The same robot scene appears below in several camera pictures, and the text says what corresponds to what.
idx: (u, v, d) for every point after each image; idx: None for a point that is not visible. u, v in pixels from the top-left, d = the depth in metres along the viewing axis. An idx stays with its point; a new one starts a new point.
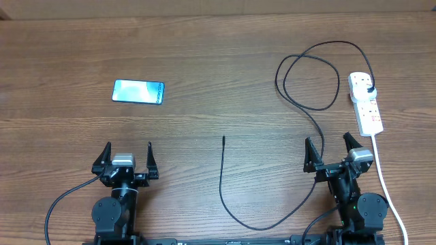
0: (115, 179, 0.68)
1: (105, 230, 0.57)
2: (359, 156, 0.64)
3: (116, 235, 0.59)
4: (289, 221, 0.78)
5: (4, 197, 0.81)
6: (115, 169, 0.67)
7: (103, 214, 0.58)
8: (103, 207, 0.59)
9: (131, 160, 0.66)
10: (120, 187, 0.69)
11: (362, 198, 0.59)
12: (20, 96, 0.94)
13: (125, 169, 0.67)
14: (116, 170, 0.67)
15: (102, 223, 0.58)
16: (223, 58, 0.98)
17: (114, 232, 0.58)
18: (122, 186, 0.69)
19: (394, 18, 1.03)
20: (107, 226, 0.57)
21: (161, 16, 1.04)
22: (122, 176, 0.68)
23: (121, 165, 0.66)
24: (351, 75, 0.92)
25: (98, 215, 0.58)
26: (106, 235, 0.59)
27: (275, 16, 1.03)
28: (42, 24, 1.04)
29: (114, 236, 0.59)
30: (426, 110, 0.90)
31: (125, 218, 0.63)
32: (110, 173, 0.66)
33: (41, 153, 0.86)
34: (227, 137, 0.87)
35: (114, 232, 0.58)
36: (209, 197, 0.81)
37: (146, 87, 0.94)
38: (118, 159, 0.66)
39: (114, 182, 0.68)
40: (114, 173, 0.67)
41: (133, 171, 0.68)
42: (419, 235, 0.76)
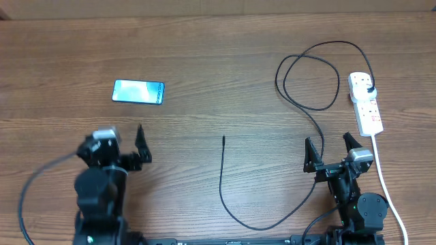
0: (99, 155, 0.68)
1: (88, 201, 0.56)
2: (359, 156, 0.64)
3: (100, 209, 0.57)
4: (289, 221, 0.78)
5: (4, 197, 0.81)
6: (97, 143, 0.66)
7: (87, 185, 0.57)
8: (87, 177, 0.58)
9: (114, 133, 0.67)
10: (108, 166, 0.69)
11: (362, 198, 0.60)
12: (20, 96, 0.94)
13: (107, 142, 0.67)
14: (97, 143, 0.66)
15: (85, 194, 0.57)
16: (223, 58, 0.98)
17: (97, 203, 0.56)
18: (110, 165, 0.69)
19: (394, 18, 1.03)
20: (90, 198, 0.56)
21: (161, 16, 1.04)
22: (105, 151, 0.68)
23: (103, 137, 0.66)
24: (351, 75, 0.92)
25: (82, 185, 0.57)
26: (89, 209, 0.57)
27: (275, 16, 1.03)
28: (41, 24, 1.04)
29: (99, 209, 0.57)
30: (426, 110, 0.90)
31: (112, 194, 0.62)
32: (91, 146, 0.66)
33: (41, 154, 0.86)
34: (227, 137, 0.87)
35: (99, 203, 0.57)
36: (209, 197, 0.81)
37: (146, 87, 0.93)
38: (99, 132, 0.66)
39: (100, 160, 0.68)
40: (97, 145, 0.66)
41: (116, 143, 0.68)
42: (419, 235, 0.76)
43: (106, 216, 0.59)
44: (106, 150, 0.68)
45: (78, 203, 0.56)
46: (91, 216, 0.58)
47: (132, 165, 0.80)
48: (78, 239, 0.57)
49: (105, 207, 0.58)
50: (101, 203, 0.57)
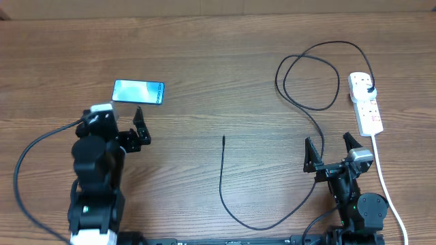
0: (97, 130, 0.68)
1: (85, 167, 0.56)
2: (359, 156, 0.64)
3: (97, 177, 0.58)
4: (289, 221, 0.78)
5: (4, 197, 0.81)
6: (95, 116, 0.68)
7: (85, 150, 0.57)
8: (85, 143, 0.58)
9: (111, 105, 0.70)
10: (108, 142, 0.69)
11: (362, 197, 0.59)
12: (20, 96, 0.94)
13: (105, 116, 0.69)
14: (95, 117, 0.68)
15: (82, 159, 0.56)
16: (223, 58, 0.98)
17: (94, 169, 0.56)
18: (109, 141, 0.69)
19: (394, 18, 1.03)
20: (88, 164, 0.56)
21: (161, 16, 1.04)
22: (103, 124, 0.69)
23: (101, 111, 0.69)
24: (351, 75, 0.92)
25: (80, 151, 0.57)
26: (86, 175, 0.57)
27: (275, 16, 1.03)
28: (42, 24, 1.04)
29: (96, 176, 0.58)
30: (426, 110, 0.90)
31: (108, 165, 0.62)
32: (89, 119, 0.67)
33: (41, 154, 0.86)
34: (227, 137, 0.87)
35: (95, 171, 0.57)
36: (209, 197, 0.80)
37: (146, 88, 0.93)
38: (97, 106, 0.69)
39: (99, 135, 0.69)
40: (96, 118, 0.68)
41: (113, 118, 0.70)
42: (419, 235, 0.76)
43: (102, 184, 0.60)
44: (104, 124, 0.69)
45: (74, 167, 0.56)
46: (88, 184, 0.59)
47: (130, 145, 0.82)
48: (74, 209, 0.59)
49: (102, 175, 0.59)
50: (98, 170, 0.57)
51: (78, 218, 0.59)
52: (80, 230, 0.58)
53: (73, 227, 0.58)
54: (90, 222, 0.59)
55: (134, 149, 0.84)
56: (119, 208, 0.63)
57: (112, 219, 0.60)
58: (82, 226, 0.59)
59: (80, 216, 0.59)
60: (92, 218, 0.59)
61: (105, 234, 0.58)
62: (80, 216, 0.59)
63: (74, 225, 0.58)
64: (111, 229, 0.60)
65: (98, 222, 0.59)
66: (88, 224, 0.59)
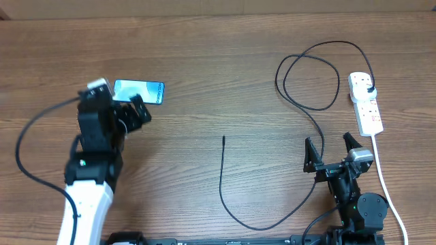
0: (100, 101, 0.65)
1: (88, 117, 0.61)
2: (359, 156, 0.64)
3: (99, 130, 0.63)
4: (289, 221, 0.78)
5: (4, 197, 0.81)
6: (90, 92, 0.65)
7: (90, 105, 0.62)
8: (90, 99, 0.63)
9: (105, 81, 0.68)
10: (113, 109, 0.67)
11: (362, 197, 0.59)
12: (20, 96, 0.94)
13: (99, 90, 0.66)
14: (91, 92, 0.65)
15: (86, 111, 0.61)
16: (223, 58, 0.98)
17: (97, 120, 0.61)
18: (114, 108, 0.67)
19: (394, 18, 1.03)
20: (91, 115, 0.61)
21: (161, 16, 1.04)
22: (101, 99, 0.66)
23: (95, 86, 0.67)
24: (351, 75, 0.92)
25: (84, 105, 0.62)
26: (88, 126, 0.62)
27: (275, 16, 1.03)
28: (42, 24, 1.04)
29: (98, 128, 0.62)
30: (426, 110, 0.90)
31: (110, 125, 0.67)
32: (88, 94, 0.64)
33: (41, 154, 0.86)
34: (227, 137, 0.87)
35: (99, 122, 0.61)
36: (209, 197, 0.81)
37: (146, 87, 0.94)
38: (91, 84, 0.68)
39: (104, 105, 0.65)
40: (92, 93, 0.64)
41: (107, 92, 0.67)
42: (419, 235, 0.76)
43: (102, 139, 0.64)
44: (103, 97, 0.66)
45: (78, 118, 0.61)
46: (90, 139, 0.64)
47: (131, 122, 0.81)
48: (71, 162, 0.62)
49: (103, 130, 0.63)
50: (100, 122, 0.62)
51: (75, 171, 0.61)
52: (75, 182, 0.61)
53: (69, 179, 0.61)
54: (86, 174, 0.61)
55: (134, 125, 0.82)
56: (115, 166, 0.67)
57: (109, 173, 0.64)
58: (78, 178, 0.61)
59: (77, 169, 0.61)
60: (88, 170, 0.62)
61: (101, 185, 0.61)
62: (77, 168, 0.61)
63: (71, 177, 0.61)
64: (107, 183, 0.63)
65: (95, 174, 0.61)
66: (84, 176, 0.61)
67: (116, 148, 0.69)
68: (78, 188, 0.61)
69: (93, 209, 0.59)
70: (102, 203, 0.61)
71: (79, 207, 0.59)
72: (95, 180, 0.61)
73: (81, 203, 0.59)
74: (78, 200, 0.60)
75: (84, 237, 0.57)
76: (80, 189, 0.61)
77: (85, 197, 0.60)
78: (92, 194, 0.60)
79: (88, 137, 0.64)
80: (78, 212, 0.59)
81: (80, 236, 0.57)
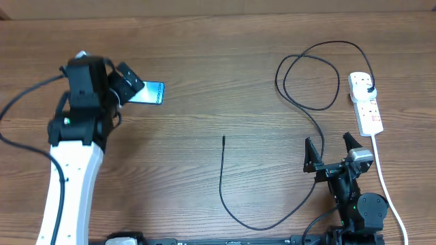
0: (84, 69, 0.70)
1: (78, 69, 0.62)
2: (359, 156, 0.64)
3: (88, 84, 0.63)
4: (289, 221, 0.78)
5: (4, 197, 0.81)
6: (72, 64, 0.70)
7: (78, 62, 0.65)
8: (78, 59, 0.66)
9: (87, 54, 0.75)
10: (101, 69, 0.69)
11: (362, 198, 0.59)
12: (20, 96, 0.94)
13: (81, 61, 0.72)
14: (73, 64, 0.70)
15: (76, 64, 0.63)
16: (223, 58, 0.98)
17: (87, 72, 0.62)
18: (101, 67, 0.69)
19: (394, 18, 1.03)
20: (81, 67, 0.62)
21: (161, 16, 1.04)
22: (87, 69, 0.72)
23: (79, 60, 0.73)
24: (351, 75, 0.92)
25: (73, 62, 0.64)
26: (78, 79, 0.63)
27: (275, 16, 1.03)
28: (42, 24, 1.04)
29: (87, 82, 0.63)
30: (426, 110, 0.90)
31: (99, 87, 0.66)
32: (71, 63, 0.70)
33: (41, 154, 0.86)
34: (227, 137, 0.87)
35: (88, 73, 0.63)
36: (209, 197, 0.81)
37: (146, 87, 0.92)
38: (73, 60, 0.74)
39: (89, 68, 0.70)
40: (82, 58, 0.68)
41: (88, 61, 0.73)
42: (419, 235, 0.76)
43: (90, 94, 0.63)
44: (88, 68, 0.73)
45: (68, 71, 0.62)
46: (78, 95, 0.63)
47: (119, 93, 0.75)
48: (55, 120, 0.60)
49: (93, 86, 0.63)
50: (88, 76, 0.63)
51: (60, 129, 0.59)
52: (60, 141, 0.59)
53: (53, 137, 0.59)
54: (71, 131, 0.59)
55: (125, 101, 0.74)
56: (104, 127, 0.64)
57: (97, 132, 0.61)
58: (63, 137, 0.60)
59: (61, 128, 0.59)
60: (73, 127, 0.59)
61: (88, 145, 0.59)
62: (62, 126, 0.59)
63: (55, 136, 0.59)
64: (96, 141, 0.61)
65: (81, 132, 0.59)
66: (71, 134, 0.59)
67: (107, 113, 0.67)
68: (63, 148, 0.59)
69: (81, 172, 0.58)
70: (91, 166, 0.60)
71: (66, 170, 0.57)
72: (81, 138, 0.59)
73: (68, 165, 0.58)
74: (63, 162, 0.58)
75: (73, 201, 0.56)
76: (65, 150, 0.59)
77: (72, 160, 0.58)
78: (80, 156, 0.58)
79: (77, 92, 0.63)
80: (65, 177, 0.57)
81: (68, 201, 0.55)
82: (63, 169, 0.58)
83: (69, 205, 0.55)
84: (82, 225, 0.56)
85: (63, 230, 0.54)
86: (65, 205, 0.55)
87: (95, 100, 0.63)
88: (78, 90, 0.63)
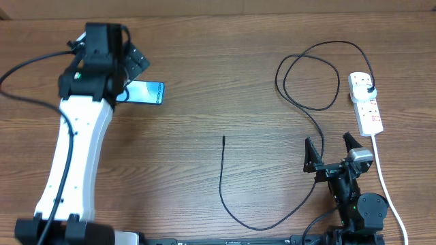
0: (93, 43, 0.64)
1: (95, 28, 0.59)
2: (359, 156, 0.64)
3: (105, 44, 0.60)
4: (289, 221, 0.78)
5: (5, 198, 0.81)
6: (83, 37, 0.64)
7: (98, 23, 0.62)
8: None
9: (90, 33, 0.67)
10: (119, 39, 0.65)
11: (362, 197, 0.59)
12: (20, 96, 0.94)
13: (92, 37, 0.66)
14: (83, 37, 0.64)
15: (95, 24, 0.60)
16: (223, 58, 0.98)
17: (105, 30, 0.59)
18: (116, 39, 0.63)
19: (394, 18, 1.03)
20: (99, 27, 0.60)
21: (161, 16, 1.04)
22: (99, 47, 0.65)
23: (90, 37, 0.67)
24: (351, 75, 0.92)
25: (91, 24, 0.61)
26: (93, 39, 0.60)
27: (275, 16, 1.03)
28: (41, 24, 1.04)
29: (103, 41, 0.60)
30: (426, 110, 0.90)
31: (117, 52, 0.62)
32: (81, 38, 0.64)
33: (41, 154, 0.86)
34: (228, 137, 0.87)
35: (106, 33, 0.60)
36: (209, 197, 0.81)
37: (145, 87, 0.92)
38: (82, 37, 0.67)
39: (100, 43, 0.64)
40: None
41: None
42: (419, 235, 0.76)
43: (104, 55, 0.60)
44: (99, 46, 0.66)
45: (85, 30, 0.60)
46: (93, 53, 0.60)
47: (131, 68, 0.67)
48: (65, 75, 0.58)
49: (109, 45, 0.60)
50: (106, 35, 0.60)
51: (69, 84, 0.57)
52: (71, 96, 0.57)
53: (63, 92, 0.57)
54: (81, 88, 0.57)
55: (137, 70, 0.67)
56: (116, 88, 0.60)
57: (107, 90, 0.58)
58: (73, 92, 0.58)
59: (71, 82, 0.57)
60: (83, 84, 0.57)
61: (98, 103, 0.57)
62: (71, 80, 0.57)
63: (65, 91, 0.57)
64: (105, 100, 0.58)
65: (90, 89, 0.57)
66: (80, 89, 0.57)
67: (123, 75, 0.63)
68: (73, 103, 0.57)
69: (90, 126, 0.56)
70: (100, 121, 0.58)
71: (75, 124, 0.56)
72: (90, 96, 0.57)
73: (78, 120, 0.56)
74: (73, 117, 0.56)
75: (81, 155, 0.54)
76: (75, 104, 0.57)
77: (82, 114, 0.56)
78: (89, 111, 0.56)
79: (92, 52, 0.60)
80: (73, 130, 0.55)
81: (77, 154, 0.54)
82: (73, 122, 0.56)
83: (78, 158, 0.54)
84: (88, 180, 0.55)
85: (70, 182, 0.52)
86: (73, 158, 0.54)
87: (110, 60, 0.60)
88: (93, 48, 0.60)
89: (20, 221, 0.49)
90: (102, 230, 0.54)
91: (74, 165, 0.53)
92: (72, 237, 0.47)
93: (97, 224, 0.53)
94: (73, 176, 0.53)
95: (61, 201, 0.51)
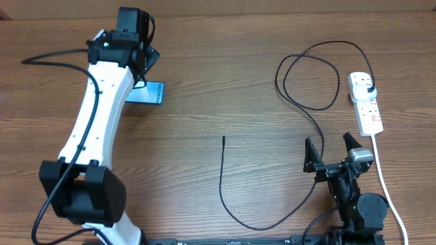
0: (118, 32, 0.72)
1: (128, 11, 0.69)
2: (359, 156, 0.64)
3: (133, 24, 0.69)
4: (289, 221, 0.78)
5: (4, 197, 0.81)
6: None
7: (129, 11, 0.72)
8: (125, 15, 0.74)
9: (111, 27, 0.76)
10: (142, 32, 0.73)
11: (362, 198, 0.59)
12: (20, 96, 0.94)
13: None
14: None
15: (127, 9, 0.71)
16: (223, 58, 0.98)
17: (135, 13, 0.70)
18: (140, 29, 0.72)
19: (394, 18, 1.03)
20: (131, 11, 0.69)
21: (161, 16, 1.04)
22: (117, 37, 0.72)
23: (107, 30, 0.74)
24: (351, 75, 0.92)
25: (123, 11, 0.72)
26: (125, 20, 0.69)
27: (275, 16, 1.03)
28: (41, 24, 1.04)
29: (133, 21, 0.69)
30: (426, 110, 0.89)
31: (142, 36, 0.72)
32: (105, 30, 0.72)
33: (41, 154, 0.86)
34: (227, 137, 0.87)
35: (136, 15, 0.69)
36: (209, 197, 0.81)
37: (146, 90, 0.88)
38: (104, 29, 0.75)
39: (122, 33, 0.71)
40: None
41: None
42: (419, 235, 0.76)
43: (133, 33, 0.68)
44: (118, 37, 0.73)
45: (118, 13, 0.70)
46: (122, 32, 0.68)
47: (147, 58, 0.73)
48: (96, 43, 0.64)
49: (137, 27, 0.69)
50: (136, 18, 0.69)
51: (99, 50, 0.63)
52: (99, 61, 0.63)
53: (92, 56, 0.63)
54: (109, 54, 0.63)
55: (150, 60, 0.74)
56: (139, 60, 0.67)
57: (132, 60, 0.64)
58: (101, 58, 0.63)
59: (100, 49, 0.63)
60: (112, 51, 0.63)
61: (123, 68, 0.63)
62: (101, 47, 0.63)
63: (94, 56, 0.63)
64: (129, 69, 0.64)
65: (117, 56, 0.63)
66: (108, 56, 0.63)
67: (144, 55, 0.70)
68: (100, 66, 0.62)
69: (114, 88, 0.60)
70: (122, 88, 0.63)
71: (101, 85, 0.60)
72: (117, 62, 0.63)
73: (103, 81, 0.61)
74: (99, 79, 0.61)
75: (104, 111, 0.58)
76: (101, 68, 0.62)
77: (107, 77, 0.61)
78: (114, 75, 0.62)
79: (121, 30, 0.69)
80: (99, 89, 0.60)
81: (101, 110, 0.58)
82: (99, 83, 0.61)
83: (101, 113, 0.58)
84: (108, 137, 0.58)
85: (92, 133, 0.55)
86: (98, 113, 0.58)
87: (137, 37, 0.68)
88: (123, 28, 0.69)
89: (45, 163, 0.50)
90: (118, 186, 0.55)
91: (98, 119, 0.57)
92: (91, 182, 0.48)
93: (115, 179, 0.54)
94: (96, 128, 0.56)
95: (84, 148, 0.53)
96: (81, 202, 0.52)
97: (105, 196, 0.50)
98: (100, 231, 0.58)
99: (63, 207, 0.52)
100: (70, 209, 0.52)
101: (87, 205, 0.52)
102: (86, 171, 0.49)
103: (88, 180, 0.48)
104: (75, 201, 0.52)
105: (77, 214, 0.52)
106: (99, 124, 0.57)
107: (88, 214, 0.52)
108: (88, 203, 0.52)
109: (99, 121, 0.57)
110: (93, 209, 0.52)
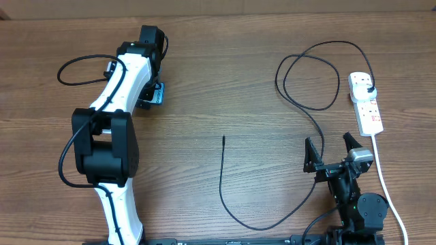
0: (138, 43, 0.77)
1: (150, 28, 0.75)
2: (359, 156, 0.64)
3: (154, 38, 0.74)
4: (290, 221, 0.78)
5: (4, 197, 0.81)
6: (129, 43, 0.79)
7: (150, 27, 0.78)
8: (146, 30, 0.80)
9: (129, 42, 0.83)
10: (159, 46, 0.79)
11: (362, 198, 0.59)
12: (19, 96, 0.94)
13: None
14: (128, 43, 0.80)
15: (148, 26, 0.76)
16: (223, 58, 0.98)
17: (156, 29, 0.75)
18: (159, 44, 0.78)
19: (394, 18, 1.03)
20: (152, 28, 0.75)
21: (161, 16, 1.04)
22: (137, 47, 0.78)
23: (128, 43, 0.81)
24: (351, 75, 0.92)
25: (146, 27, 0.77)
26: (146, 34, 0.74)
27: (275, 16, 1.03)
28: (41, 24, 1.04)
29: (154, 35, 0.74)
30: (426, 110, 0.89)
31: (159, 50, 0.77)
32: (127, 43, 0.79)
33: (41, 154, 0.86)
34: (227, 137, 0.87)
35: (157, 30, 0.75)
36: (209, 197, 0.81)
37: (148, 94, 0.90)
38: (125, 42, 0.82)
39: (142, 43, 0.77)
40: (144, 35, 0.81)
41: None
42: (419, 235, 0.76)
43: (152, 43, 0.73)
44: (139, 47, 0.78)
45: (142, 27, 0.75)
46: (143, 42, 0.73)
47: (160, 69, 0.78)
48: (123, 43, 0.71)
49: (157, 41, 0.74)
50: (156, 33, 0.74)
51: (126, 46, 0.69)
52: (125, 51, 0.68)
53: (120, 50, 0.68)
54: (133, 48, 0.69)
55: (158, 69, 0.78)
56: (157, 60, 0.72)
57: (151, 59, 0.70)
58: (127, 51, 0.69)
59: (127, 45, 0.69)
60: (137, 46, 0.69)
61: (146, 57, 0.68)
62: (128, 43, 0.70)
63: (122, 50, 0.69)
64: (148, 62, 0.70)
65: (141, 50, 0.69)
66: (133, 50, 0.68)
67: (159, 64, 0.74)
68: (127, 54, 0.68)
69: (138, 69, 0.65)
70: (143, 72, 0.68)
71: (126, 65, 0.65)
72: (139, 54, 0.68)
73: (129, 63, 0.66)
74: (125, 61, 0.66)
75: (128, 84, 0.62)
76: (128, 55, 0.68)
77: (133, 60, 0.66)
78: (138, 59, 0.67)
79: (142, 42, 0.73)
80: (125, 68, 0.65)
81: (126, 82, 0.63)
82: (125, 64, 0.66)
83: (126, 85, 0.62)
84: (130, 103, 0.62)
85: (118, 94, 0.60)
86: (123, 84, 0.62)
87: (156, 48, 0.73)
88: (144, 40, 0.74)
89: (77, 110, 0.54)
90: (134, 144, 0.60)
91: (123, 88, 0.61)
92: (116, 124, 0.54)
93: (133, 135, 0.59)
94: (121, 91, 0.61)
95: (112, 102, 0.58)
96: (101, 154, 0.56)
97: (126, 142, 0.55)
98: (110, 197, 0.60)
99: (84, 158, 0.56)
100: (90, 160, 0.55)
101: (107, 156, 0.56)
102: (113, 116, 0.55)
103: (114, 123, 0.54)
104: (96, 152, 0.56)
105: (97, 164, 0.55)
106: (124, 88, 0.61)
107: (106, 164, 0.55)
108: (108, 154, 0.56)
109: (124, 87, 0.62)
110: (112, 158, 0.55)
